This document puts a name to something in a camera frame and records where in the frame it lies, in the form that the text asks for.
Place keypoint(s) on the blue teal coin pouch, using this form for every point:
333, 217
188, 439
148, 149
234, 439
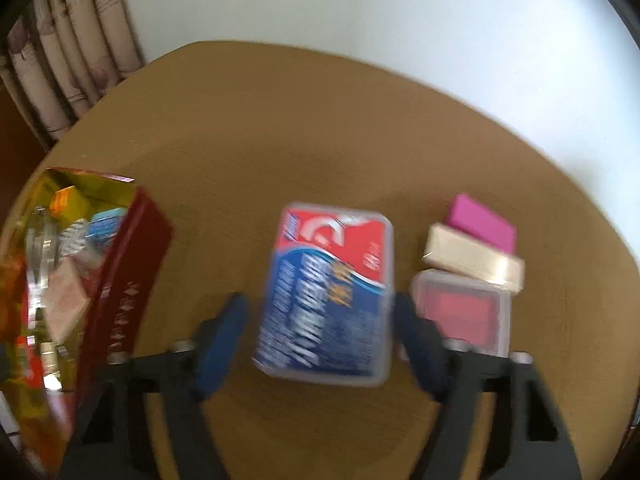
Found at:
104, 226

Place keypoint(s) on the clear case blue red cards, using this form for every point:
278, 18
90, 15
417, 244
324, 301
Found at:
329, 298

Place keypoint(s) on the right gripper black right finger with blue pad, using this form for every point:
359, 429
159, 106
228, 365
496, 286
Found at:
527, 436

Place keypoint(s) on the clear case pink contents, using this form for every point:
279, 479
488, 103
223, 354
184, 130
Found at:
466, 309

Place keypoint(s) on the red beige carton box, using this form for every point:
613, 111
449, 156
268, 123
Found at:
65, 301

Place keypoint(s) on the gold rectangular box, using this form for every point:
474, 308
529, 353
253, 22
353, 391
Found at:
456, 252

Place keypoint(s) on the black white zigzag box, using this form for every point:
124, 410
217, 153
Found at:
73, 240

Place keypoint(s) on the beige patterned curtain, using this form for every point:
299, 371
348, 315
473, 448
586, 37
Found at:
60, 57

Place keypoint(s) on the brown wooden door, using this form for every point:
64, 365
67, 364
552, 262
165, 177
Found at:
20, 152

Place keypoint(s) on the red gold toffee tin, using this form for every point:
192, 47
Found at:
79, 260

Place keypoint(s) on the pink rectangular box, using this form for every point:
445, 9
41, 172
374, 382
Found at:
468, 215

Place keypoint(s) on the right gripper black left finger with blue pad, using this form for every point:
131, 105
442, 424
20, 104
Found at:
112, 439

